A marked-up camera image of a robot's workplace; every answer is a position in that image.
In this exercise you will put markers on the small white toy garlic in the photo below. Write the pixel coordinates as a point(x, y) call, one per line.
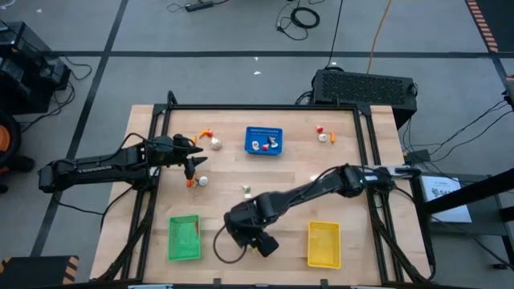
point(322, 137)

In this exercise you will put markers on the green cap toy mushroom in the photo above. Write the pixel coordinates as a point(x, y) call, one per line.
point(273, 142)

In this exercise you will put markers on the white paper sheet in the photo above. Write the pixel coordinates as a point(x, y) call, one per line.
point(445, 200)

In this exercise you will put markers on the black orange floor machine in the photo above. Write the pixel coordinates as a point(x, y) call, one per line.
point(4, 138)

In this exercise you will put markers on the orange carrot piece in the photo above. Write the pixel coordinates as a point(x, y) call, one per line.
point(189, 183)

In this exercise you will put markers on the yellow plastic basket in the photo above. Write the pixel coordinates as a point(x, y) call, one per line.
point(324, 245)

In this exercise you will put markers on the black power strip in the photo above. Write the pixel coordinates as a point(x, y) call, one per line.
point(198, 6)

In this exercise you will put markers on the grey side table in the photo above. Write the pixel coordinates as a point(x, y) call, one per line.
point(486, 225)

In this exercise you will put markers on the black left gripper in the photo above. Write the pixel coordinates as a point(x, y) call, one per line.
point(166, 151)

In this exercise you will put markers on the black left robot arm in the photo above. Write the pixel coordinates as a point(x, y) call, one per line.
point(100, 164)

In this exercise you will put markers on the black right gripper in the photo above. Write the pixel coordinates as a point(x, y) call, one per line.
point(245, 225)

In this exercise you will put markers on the blue plastic basket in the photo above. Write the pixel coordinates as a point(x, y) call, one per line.
point(251, 131)

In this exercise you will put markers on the black power brick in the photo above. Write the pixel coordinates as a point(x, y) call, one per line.
point(417, 156)

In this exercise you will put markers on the black hazard striped mat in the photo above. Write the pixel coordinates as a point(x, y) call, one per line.
point(36, 273)
point(502, 20)

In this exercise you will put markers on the curved orange red toy pepper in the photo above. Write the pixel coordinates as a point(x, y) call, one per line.
point(206, 132)

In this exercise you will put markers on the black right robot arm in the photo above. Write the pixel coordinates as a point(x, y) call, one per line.
point(305, 188)

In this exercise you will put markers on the green plastic basket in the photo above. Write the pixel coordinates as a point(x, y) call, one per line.
point(182, 241)

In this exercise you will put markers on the black perforated computer case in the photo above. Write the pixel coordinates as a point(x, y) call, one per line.
point(361, 88)

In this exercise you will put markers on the black equipment cart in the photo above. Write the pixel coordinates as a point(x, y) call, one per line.
point(28, 80)

